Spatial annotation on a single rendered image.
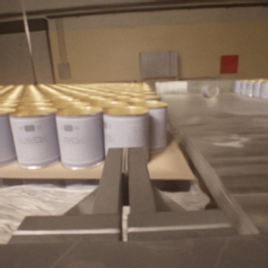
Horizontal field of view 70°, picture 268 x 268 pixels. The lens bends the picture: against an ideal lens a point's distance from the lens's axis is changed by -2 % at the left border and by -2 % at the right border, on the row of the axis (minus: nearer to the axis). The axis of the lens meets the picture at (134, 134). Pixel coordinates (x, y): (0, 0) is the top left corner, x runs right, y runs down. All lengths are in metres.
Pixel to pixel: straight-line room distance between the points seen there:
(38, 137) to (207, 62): 9.63
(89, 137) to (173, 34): 9.39
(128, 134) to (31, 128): 0.13
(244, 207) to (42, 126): 0.27
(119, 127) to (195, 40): 9.54
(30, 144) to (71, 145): 0.06
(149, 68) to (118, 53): 2.25
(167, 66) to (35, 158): 7.54
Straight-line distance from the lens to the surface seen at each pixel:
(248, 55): 10.55
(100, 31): 9.70
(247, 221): 0.23
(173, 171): 0.28
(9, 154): 0.35
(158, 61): 7.73
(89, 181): 0.30
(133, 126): 0.26
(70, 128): 0.27
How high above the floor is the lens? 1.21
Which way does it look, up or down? 17 degrees down
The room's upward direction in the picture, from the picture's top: 3 degrees counter-clockwise
